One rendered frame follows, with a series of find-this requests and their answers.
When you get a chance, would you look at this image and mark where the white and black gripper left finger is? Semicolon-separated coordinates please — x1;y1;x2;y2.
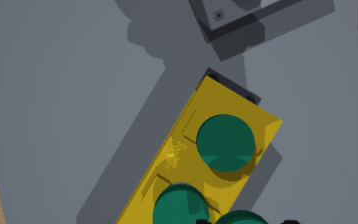
196;219;212;224

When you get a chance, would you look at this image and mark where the grey button housing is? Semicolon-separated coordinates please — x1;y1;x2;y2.
188;0;301;43

